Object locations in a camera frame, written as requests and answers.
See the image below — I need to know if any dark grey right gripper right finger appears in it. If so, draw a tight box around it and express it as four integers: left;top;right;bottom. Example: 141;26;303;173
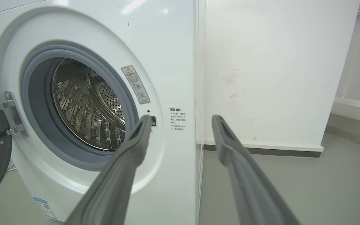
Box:
212;115;301;225

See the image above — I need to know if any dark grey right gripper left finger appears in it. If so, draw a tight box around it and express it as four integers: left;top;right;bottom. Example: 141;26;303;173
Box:
64;115;153;225

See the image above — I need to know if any stainless steel washing machine drum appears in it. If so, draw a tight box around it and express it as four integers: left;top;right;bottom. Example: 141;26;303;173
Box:
52;58;127;152

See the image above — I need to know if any blue energy label sticker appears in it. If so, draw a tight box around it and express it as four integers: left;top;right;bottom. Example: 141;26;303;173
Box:
33;197;58;220

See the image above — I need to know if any white text notice sticker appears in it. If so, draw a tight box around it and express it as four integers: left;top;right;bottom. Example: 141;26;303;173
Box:
168;107;187;132

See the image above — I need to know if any warning sticker with triangle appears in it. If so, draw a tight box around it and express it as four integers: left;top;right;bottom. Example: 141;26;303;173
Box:
121;65;151;105

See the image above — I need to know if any grey rubber door gasket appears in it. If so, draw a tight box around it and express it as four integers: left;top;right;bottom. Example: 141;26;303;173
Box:
20;42;140;171

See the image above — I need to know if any silver metal door hinge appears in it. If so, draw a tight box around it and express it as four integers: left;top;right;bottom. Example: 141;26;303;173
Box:
0;91;30;138

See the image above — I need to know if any white front-load washing machine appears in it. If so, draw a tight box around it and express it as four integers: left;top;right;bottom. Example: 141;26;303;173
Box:
0;0;207;225

